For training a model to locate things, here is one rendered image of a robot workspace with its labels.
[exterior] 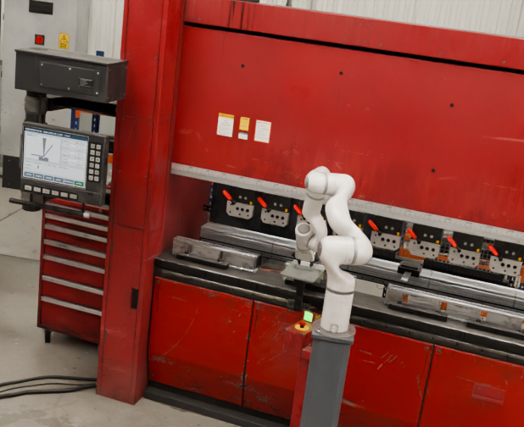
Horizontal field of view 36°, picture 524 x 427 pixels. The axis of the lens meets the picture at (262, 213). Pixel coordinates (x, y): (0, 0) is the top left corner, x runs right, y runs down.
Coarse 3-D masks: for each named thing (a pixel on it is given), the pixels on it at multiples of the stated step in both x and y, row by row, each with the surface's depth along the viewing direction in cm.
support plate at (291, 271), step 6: (288, 270) 411; (294, 270) 412; (300, 270) 413; (306, 270) 415; (312, 270) 416; (318, 270) 417; (324, 270) 420; (288, 276) 404; (294, 276) 404; (300, 276) 405; (306, 276) 406; (312, 276) 407; (318, 276) 409; (312, 282) 400
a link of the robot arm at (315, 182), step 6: (318, 168) 373; (324, 168) 370; (312, 174) 357; (318, 174) 357; (324, 174) 358; (306, 180) 358; (312, 180) 355; (318, 180) 355; (324, 180) 356; (306, 186) 358; (312, 186) 356; (318, 186) 356; (324, 186) 356; (312, 192) 359; (318, 192) 358; (324, 192) 358; (318, 198) 379
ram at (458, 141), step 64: (192, 64) 421; (256, 64) 410; (320, 64) 399; (384, 64) 389; (448, 64) 379; (192, 128) 429; (320, 128) 406; (384, 128) 396; (448, 128) 386; (512, 128) 376; (384, 192) 403; (448, 192) 393; (512, 192) 383
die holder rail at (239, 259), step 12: (180, 240) 448; (192, 240) 450; (192, 252) 447; (204, 252) 445; (216, 252) 442; (228, 252) 440; (240, 252) 438; (252, 252) 441; (240, 264) 440; (252, 264) 437
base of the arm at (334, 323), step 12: (324, 300) 342; (336, 300) 336; (348, 300) 337; (324, 312) 341; (336, 312) 337; (348, 312) 340; (312, 324) 345; (324, 324) 342; (336, 324) 339; (348, 324) 350; (336, 336) 337; (348, 336) 339
